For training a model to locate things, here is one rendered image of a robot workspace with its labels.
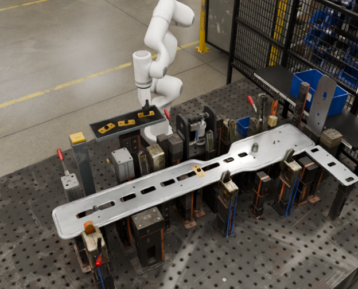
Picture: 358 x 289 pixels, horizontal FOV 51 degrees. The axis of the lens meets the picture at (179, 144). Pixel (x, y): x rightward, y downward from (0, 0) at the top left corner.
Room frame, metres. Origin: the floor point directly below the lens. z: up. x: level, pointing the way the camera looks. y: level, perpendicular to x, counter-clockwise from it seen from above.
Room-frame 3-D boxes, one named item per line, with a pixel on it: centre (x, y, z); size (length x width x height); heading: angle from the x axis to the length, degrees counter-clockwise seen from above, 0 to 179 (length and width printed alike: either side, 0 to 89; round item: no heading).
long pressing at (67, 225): (1.31, -0.08, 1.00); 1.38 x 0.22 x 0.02; 117
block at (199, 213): (1.34, -0.09, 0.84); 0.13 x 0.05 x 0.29; 27
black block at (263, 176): (1.30, -0.42, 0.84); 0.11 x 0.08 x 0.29; 27
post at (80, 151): (1.40, 0.49, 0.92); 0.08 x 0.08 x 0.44; 27
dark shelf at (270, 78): (1.92, -0.81, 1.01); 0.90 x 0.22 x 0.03; 27
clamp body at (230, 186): (1.20, -0.23, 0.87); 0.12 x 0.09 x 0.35; 27
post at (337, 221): (1.27, -0.82, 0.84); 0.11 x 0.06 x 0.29; 27
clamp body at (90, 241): (0.89, 0.34, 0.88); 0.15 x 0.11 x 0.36; 27
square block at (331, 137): (1.55, -0.82, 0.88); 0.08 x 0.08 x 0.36; 27
